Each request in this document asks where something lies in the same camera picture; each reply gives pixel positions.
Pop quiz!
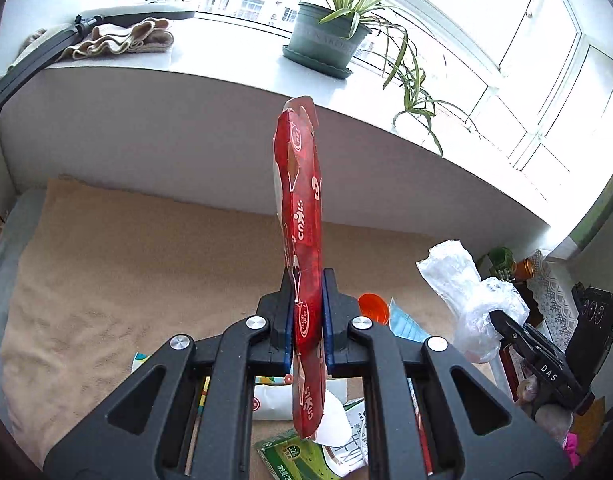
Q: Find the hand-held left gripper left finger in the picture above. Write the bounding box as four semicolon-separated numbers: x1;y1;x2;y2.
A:
43;269;294;480

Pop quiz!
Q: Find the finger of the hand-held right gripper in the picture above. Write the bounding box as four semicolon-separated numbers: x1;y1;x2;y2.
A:
489;310;567;366

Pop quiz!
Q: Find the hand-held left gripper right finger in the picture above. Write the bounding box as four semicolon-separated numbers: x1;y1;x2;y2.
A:
323;268;572;480

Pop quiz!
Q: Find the orange plastic cup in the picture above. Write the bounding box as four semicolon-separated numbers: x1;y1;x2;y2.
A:
357;293;390;327

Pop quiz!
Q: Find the clear plastic bag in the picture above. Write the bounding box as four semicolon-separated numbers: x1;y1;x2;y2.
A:
415;240;530;363

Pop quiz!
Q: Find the red snack wrapper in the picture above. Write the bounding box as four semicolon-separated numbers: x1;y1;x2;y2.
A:
271;96;332;440

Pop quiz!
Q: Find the pink sleeved right forearm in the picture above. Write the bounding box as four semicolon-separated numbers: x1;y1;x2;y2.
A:
561;430;585;469

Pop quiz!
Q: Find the person's right hand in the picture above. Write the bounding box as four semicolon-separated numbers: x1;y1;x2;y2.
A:
517;379;575;443

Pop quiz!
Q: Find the white packet with red mark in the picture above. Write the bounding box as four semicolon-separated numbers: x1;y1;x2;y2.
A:
251;382;348;421

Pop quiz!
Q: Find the white lace cloth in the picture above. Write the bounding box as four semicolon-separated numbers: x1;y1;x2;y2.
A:
527;250;580;351

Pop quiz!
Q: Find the blue face mask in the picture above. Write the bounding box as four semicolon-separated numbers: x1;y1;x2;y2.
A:
387;298;431;342

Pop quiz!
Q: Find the white printed paper wrapper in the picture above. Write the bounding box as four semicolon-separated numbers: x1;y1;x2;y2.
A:
314;390;368;479

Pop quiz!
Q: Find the green carton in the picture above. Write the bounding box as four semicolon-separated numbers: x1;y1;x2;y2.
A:
255;429;338;480

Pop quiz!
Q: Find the beige fleece blanket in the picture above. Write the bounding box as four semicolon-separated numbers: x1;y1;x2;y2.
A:
0;175;492;466

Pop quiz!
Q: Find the grey plant saucer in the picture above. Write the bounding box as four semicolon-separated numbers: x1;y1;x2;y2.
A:
281;45;355;80

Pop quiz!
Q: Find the grey bed sheet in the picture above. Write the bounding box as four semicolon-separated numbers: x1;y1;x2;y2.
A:
0;187;50;441

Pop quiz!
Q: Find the white framed window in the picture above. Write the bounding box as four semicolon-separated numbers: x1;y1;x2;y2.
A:
146;0;613;201

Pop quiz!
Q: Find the spider plant in grey pot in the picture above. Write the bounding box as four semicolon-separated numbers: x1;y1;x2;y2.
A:
256;0;482;157

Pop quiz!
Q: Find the beige folded cloth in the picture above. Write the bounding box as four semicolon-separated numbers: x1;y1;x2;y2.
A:
66;18;175;61

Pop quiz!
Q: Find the green wall painting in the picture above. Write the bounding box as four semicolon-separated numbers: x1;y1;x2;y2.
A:
569;160;613;251

